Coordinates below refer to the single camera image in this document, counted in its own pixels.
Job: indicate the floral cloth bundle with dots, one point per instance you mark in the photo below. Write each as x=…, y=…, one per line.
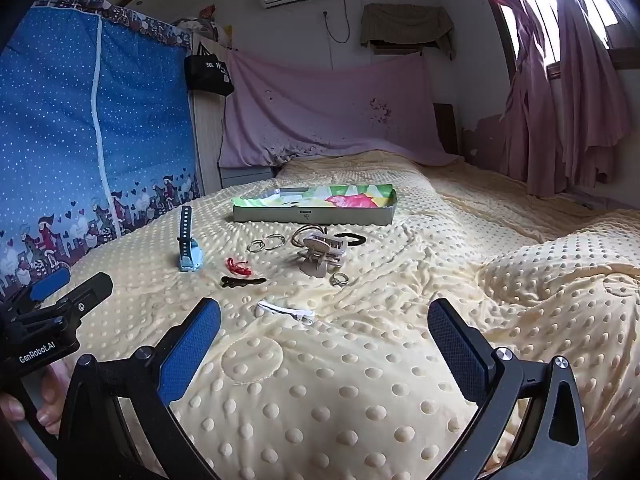
x=195, y=27

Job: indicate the white hair clip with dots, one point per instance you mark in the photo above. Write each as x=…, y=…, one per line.
x=285, y=311

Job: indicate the pink curtain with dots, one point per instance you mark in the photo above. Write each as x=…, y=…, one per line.
x=550, y=125

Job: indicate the light wooden board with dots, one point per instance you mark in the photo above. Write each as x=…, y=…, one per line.
x=207, y=135

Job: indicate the black hair clip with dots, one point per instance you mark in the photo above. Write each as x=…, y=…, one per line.
x=240, y=282

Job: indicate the olive draped cloth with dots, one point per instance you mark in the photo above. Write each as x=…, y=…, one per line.
x=405, y=25

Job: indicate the dark wooden headboard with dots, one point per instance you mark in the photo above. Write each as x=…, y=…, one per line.
x=447, y=130

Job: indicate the black tote bag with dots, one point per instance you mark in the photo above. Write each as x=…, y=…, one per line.
x=207, y=77

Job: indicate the blue wrist watch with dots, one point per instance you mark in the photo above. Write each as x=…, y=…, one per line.
x=190, y=260

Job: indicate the red hair clip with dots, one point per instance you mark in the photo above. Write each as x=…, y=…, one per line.
x=239, y=267

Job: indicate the colourful lined tray box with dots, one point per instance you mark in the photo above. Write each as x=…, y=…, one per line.
x=280, y=216

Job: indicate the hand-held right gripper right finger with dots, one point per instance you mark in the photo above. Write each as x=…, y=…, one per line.
x=452, y=350

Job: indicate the blue dotted fabric wardrobe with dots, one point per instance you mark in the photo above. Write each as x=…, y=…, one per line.
x=60, y=135

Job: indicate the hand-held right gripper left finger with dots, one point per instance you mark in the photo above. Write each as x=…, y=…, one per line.
x=195, y=345

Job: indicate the person's left hand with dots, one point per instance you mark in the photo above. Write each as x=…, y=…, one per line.
x=52, y=395

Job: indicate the pink hanging sheet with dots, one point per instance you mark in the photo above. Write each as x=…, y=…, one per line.
x=325, y=110

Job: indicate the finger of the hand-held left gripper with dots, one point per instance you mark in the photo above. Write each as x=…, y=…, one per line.
x=50, y=281
x=87, y=292

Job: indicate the yellow dotted blanket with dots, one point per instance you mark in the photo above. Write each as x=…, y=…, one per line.
x=380, y=385

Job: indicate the claw hair clip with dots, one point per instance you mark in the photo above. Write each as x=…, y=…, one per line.
x=312, y=252

